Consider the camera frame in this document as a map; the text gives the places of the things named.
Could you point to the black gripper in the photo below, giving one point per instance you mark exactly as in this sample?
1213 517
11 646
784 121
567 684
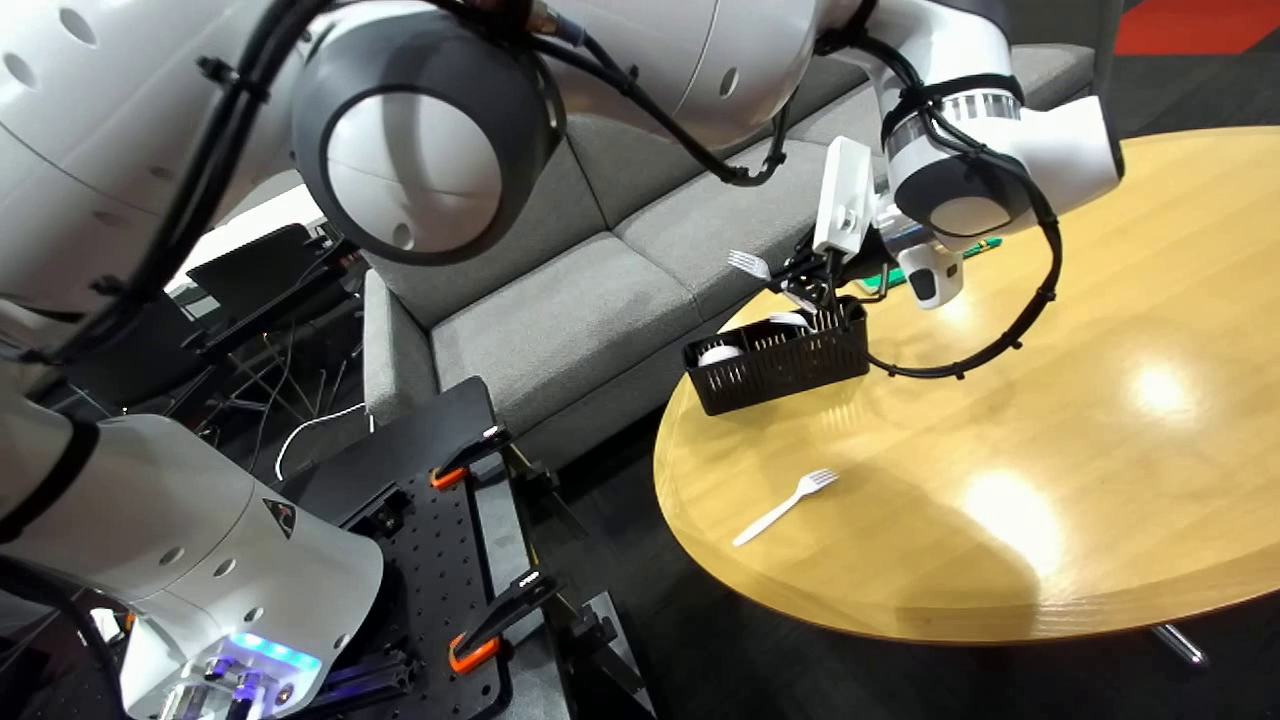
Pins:
817 282

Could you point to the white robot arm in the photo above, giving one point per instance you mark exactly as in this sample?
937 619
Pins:
423 130

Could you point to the white plastic utensil in basket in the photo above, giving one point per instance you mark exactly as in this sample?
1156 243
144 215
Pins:
795 320

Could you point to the black slotted utensils basket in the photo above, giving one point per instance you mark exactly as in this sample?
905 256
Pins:
776 362

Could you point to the white plastic spoon in basket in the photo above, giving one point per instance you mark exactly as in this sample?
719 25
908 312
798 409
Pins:
719 354

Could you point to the white plastic fork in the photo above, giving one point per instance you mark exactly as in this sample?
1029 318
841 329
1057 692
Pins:
806 487

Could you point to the grey sofa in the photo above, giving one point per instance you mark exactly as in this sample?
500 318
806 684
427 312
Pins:
615 265

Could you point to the orange black clamp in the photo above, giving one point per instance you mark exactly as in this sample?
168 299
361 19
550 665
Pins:
487 633
487 460

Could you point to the metal table leg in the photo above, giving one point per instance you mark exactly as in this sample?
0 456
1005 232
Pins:
1182 646

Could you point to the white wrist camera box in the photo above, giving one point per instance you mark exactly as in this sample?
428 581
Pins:
847 196

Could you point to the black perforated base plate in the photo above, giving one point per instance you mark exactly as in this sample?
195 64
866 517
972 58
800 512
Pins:
452 555

